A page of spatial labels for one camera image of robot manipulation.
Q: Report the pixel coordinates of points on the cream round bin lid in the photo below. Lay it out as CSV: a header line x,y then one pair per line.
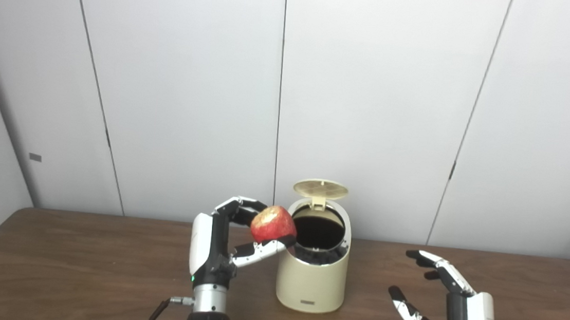
x,y
321,189

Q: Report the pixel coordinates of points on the red apple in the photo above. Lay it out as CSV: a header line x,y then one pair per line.
x,y
273,225

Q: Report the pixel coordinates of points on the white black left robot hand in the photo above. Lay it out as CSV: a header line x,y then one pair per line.
x,y
212,257

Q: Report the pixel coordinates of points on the cream-colored bin body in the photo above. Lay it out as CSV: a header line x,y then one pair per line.
x,y
311,283

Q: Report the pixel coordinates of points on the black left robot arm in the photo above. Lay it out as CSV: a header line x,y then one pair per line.
x,y
208,313

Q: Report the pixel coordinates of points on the black bin liner bag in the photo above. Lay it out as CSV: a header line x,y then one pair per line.
x,y
317,232

